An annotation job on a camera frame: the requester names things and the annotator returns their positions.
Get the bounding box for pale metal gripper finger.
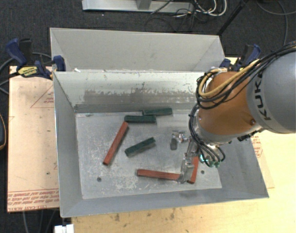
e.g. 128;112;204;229
179;153;195;184
170;131;189;151

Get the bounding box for red-brown flat block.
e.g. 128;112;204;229
136;168;181;181
186;155;200;185
102;121;130;166

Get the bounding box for dark green flat block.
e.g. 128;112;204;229
142;107;173;117
124;115;157;124
124;136;156;157

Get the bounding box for grey metal bin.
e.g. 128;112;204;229
49;27;270;218

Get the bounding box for brown cardboard board, red print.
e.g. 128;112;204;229
6;66;275;213

